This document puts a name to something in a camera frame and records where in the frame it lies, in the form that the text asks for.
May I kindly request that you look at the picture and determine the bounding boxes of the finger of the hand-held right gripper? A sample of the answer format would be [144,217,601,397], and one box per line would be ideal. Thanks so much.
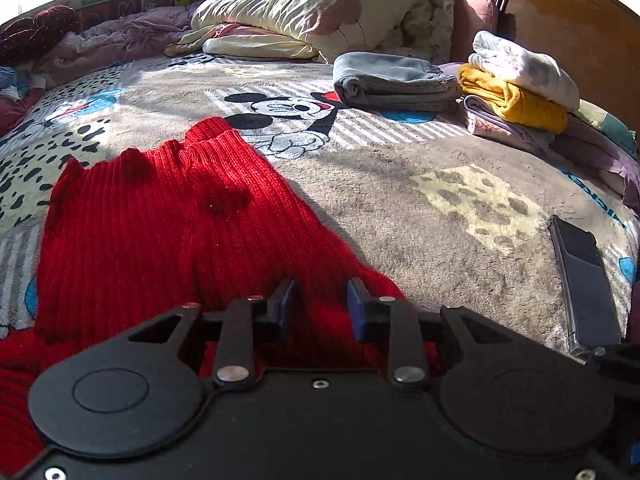
[589,342,640,387]

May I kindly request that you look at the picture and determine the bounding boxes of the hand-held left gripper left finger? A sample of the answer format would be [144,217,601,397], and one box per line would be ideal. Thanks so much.
[127,279,301,391]

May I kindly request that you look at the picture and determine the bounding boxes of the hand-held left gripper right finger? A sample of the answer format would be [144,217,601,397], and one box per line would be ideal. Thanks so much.
[346,277,519,391]

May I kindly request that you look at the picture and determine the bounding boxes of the red knit sweater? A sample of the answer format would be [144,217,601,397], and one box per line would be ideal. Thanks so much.
[0,116,442,476]

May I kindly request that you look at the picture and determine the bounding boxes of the black phone in clear case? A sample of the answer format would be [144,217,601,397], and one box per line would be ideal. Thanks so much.
[547,214,624,357]

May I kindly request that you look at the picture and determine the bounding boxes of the cartoon printed blanket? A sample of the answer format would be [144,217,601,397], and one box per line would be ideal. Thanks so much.
[0,50,640,366]

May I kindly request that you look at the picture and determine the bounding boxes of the purple sheet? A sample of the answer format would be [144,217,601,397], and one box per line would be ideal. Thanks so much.
[549,114,640,202]

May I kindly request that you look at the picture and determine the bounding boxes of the folded lilac garment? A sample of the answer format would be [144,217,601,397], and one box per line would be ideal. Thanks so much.
[462,95,562,149]

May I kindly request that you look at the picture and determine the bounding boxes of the folded grey pants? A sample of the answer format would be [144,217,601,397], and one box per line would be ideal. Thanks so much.
[332,51,464,113]

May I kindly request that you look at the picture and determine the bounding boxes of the folded yellow garment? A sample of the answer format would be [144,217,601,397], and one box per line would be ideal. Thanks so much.
[458,63,570,135]

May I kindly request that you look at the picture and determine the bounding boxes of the folded cream and pink sheet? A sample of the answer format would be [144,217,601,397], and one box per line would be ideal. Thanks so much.
[164,22,322,64]

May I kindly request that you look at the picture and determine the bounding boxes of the white floral garment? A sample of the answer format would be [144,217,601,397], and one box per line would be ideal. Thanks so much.
[469,30,581,114]

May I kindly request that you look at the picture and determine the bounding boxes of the floral pillow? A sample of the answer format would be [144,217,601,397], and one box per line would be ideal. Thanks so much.
[402,0,459,62]

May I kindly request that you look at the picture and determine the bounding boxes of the pink pillow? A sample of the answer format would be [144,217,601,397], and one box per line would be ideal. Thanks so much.
[452,0,502,64]

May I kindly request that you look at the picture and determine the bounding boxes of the lilac quilt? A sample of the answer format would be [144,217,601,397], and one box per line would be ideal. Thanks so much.
[34,2,202,87]

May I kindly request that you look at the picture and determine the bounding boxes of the pink-red cloth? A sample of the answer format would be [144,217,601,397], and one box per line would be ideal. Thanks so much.
[0,89,47,137]

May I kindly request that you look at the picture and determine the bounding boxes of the dark wooden headboard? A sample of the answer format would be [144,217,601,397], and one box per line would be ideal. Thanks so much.
[410,0,640,161]

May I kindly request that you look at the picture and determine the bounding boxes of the maroon dotted blanket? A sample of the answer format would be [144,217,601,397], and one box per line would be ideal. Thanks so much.
[0,5,82,69]

